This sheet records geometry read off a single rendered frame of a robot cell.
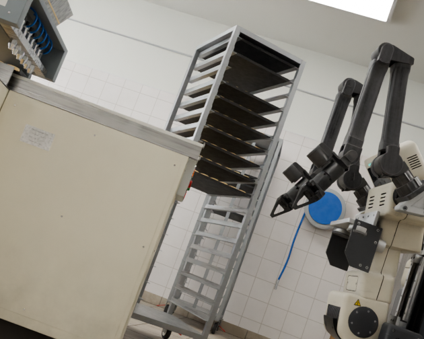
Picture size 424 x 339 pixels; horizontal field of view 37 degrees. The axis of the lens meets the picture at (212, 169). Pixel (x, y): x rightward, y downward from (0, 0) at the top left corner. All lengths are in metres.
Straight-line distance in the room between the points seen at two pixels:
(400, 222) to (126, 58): 5.08
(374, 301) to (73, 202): 1.09
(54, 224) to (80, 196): 0.13
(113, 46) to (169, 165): 4.90
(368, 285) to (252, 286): 4.12
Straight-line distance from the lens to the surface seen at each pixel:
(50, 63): 2.92
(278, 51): 3.74
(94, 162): 2.30
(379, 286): 2.28
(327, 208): 6.26
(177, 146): 2.31
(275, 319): 6.33
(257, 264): 6.34
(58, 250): 2.29
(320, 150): 2.11
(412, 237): 2.35
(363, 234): 2.23
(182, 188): 2.33
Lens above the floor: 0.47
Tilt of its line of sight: 9 degrees up
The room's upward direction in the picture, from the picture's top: 20 degrees clockwise
